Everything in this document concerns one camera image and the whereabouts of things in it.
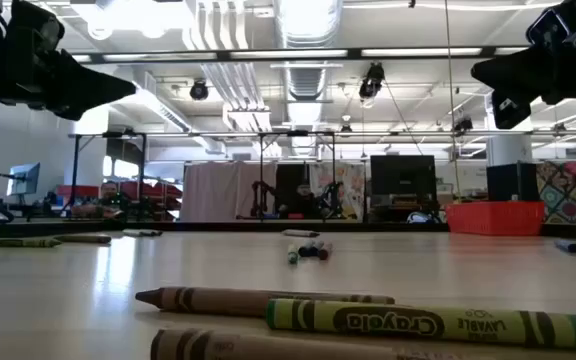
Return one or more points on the black hanging lamp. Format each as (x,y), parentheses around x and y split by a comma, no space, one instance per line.
(199,91)

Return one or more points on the silver ceiling air duct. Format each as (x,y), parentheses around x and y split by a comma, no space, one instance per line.
(308,82)

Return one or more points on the small black hanging camera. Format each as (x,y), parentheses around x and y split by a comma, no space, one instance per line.
(463,125)

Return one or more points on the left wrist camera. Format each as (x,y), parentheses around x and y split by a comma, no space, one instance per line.
(35,27)

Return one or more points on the black background robot arm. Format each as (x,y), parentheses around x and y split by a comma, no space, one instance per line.
(333,197)
(260,192)

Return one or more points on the brown crayon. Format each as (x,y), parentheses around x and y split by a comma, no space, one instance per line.
(85,239)
(218,300)
(268,347)

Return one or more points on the black box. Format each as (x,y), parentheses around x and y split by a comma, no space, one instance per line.
(510,182)

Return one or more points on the green crayon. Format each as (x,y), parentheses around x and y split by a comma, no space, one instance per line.
(468,325)
(293,256)
(18,242)

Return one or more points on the red shelving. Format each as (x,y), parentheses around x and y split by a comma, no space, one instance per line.
(170,191)

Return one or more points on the black background table frame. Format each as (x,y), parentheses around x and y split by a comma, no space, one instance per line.
(298,133)
(74,170)

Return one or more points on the colourful patchwork quilt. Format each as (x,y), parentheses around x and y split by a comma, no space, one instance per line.
(573,192)

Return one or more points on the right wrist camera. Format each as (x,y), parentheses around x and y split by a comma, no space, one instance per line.
(548,27)

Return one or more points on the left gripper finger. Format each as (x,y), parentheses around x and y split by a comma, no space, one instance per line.
(88,90)

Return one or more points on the large black monitor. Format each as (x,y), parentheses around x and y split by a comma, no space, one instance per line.
(403,175)

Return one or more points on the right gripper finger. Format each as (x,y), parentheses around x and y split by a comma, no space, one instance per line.
(510,112)
(513,70)

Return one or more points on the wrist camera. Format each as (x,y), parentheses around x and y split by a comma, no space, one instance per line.
(35,27)
(548,27)

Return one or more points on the small computer monitor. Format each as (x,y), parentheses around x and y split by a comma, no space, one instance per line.
(25,179)

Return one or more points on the floral patterned cloth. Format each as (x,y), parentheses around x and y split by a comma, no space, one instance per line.
(350,185)

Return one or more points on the red plastic basket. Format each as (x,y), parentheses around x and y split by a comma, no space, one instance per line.
(493,220)

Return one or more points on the beige curtain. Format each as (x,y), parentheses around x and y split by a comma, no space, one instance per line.
(218,192)

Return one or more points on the red-brown crayon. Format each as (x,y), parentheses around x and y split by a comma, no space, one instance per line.
(324,252)

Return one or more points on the person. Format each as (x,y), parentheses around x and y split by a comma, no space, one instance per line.
(109,192)
(304,192)

